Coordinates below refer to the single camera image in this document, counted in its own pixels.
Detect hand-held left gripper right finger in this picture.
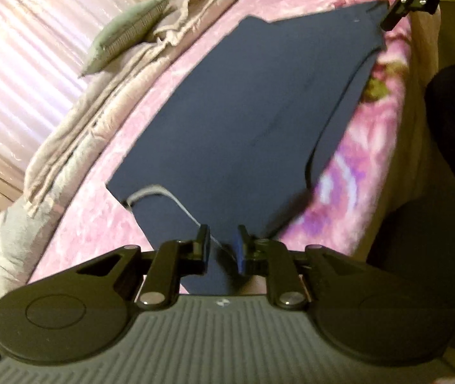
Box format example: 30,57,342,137
236,225,368,310

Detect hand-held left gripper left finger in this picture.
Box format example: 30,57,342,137
76,224,212,310

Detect navy blue pants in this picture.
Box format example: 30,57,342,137
105,0,390,297

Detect pink floral blanket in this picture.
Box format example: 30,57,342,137
27,0,416,284

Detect beige quilt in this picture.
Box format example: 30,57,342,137
0,0,252,289

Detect person's dark clothing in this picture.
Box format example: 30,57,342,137
367,62,455,364

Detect grey-green pillow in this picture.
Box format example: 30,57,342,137
81,0,171,76

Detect pale pink curtain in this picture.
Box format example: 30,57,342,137
0,0,196,212

